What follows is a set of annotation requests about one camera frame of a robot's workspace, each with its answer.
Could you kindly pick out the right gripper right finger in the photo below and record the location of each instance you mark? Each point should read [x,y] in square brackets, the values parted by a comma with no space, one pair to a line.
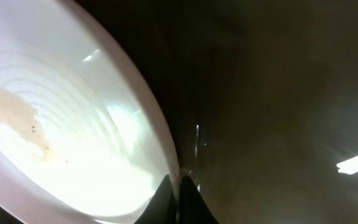
[192,208]

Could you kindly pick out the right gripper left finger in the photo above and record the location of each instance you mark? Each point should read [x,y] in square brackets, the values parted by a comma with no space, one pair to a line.
[162,208]

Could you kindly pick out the white plate top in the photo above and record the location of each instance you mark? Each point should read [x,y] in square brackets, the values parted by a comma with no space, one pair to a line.
[82,137]

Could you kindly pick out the brown plastic serving tray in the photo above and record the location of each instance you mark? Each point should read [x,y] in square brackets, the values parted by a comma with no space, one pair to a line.
[261,98]

